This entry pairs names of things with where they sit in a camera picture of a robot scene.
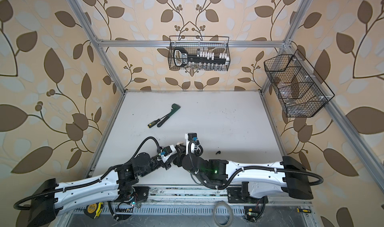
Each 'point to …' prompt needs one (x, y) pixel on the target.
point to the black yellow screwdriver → (154, 122)
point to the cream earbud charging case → (178, 143)
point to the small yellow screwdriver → (303, 210)
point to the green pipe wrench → (175, 107)
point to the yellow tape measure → (94, 210)
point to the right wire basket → (300, 90)
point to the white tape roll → (231, 215)
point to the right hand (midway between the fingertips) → (176, 149)
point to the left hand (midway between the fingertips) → (180, 147)
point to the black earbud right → (219, 152)
